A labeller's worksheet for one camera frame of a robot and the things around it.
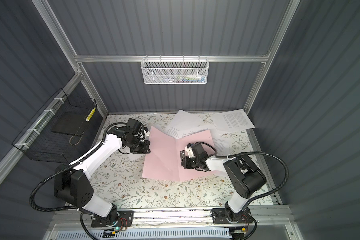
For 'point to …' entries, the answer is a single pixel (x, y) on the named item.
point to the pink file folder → (162, 158)
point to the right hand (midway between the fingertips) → (183, 164)
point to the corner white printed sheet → (233, 120)
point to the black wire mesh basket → (64, 130)
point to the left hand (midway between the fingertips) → (150, 151)
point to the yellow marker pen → (90, 114)
